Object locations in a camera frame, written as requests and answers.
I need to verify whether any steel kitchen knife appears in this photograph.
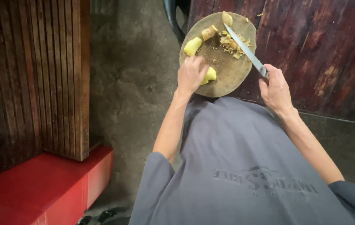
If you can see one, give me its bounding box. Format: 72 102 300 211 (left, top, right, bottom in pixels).
223 22 270 82

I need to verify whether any person's left hand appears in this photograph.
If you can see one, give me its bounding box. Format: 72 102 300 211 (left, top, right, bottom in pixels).
177 56 210 96

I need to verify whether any person's right hand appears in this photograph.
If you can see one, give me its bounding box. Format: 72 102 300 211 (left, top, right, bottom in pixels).
258 64 294 115

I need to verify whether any black plastic chair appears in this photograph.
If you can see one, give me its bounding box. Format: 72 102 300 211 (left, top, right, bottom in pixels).
162 0 192 44

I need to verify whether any round wooden cutting board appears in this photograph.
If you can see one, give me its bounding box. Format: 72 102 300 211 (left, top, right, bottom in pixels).
179 11 257 98

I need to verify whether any unpeeled brown potato piece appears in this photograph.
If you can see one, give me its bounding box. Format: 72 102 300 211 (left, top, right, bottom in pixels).
201 25 219 41

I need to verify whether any small tan potato piece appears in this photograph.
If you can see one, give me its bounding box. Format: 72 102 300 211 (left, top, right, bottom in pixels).
222 11 233 27

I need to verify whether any person's grey shirt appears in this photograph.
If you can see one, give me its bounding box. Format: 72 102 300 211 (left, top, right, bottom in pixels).
129 96 355 225

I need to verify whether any peeled yellow potato piece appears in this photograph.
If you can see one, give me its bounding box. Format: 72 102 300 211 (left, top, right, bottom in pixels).
183 37 203 57
200 67 217 86

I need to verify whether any slatted dark wooden cabinet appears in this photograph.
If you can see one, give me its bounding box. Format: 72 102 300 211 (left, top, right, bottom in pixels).
0 0 91 183

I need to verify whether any red tiled ledge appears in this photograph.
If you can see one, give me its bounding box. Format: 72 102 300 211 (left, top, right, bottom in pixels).
0 144 114 225

